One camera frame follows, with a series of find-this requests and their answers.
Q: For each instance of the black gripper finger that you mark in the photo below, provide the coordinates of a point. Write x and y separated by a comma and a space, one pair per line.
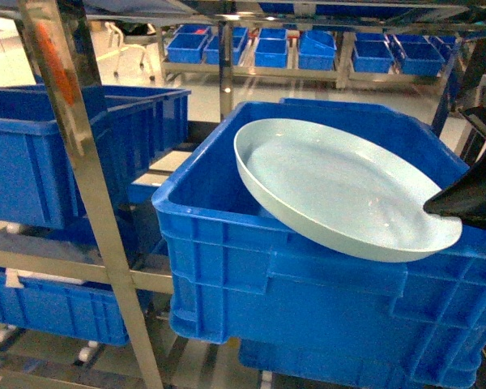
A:
465, 199

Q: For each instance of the light blue oval tray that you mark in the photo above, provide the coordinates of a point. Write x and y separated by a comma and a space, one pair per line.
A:
342, 191

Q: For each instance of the far shelf with bins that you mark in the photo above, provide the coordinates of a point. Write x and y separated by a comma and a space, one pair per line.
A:
344, 58

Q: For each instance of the blue crate left shelf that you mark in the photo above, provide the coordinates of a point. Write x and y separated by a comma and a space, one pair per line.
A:
37, 183

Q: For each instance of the blue crate beneath front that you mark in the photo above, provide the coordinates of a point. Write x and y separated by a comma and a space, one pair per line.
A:
325, 367

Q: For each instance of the large blue crate front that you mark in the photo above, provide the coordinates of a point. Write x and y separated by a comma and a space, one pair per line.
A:
239, 272

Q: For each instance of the blue crate lower left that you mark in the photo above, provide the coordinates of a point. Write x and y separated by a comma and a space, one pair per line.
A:
86, 311

